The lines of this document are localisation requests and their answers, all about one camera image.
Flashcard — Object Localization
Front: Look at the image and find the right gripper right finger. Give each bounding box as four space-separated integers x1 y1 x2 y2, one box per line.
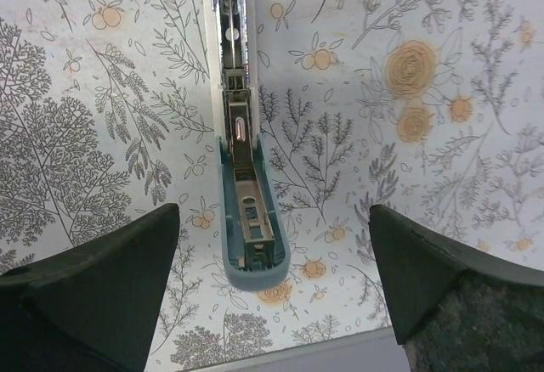
369 205 543 371

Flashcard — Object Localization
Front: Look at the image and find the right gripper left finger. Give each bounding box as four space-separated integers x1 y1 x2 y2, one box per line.
1 203 180 371

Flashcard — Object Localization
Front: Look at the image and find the floral table mat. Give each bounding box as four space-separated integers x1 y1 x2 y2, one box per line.
1 0 543 371

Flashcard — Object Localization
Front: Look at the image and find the light blue stapler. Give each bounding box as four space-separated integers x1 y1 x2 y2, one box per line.
203 0 291 292

